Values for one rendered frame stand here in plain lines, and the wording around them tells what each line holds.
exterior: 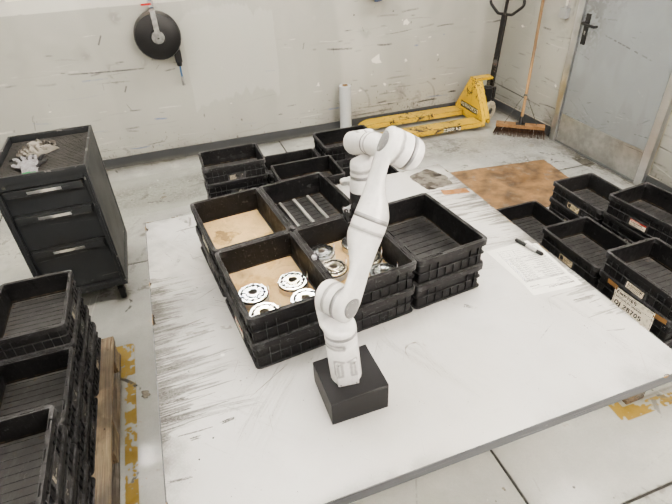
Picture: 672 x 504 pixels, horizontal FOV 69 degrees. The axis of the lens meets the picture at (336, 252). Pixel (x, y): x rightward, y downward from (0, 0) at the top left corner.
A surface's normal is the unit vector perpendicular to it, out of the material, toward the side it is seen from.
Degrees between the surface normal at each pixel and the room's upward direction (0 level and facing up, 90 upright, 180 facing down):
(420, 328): 0
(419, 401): 0
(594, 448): 0
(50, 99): 90
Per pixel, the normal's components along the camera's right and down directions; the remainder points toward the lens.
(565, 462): -0.04, -0.81
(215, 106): 0.33, 0.54
